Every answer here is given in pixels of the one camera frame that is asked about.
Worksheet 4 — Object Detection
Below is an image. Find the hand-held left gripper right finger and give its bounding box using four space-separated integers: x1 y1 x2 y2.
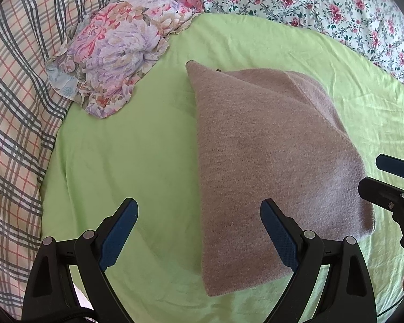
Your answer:
260 198 378 323

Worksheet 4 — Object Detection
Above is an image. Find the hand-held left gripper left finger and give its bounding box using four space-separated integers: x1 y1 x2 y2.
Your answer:
22 197 138 323

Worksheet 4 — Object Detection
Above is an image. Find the purple floral pillow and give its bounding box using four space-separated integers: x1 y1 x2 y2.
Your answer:
45 0 204 119

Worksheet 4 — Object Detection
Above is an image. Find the white rose print blanket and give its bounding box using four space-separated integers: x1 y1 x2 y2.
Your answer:
148 0 404 95

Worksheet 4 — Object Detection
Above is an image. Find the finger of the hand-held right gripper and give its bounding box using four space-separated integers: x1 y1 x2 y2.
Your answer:
358 177 404 211
376 154 404 180

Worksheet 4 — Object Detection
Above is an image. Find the thin black cable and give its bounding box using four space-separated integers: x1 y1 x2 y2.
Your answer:
376 294 404 318

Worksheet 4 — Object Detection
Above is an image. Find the beige knit sweater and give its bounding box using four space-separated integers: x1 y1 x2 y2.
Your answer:
186 61 375 297

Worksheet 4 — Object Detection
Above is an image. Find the light green bed sheet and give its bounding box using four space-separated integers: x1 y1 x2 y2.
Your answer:
40 13 404 323

